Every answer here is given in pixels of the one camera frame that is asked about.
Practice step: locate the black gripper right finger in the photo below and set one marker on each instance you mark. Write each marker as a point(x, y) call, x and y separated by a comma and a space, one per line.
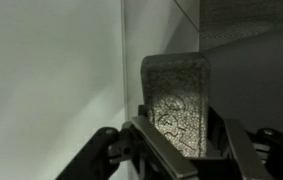
point(244, 150)

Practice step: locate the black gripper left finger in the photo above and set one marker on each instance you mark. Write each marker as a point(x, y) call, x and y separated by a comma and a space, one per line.
point(161, 150)

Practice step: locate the black whiteboard eraser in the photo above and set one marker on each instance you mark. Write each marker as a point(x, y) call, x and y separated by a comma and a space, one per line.
point(177, 96)

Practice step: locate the black mesh office chair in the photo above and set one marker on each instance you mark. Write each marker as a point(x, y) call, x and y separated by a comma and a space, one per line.
point(247, 20)

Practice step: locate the white wall whiteboard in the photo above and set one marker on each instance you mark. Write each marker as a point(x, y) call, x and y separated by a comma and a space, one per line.
point(47, 66)

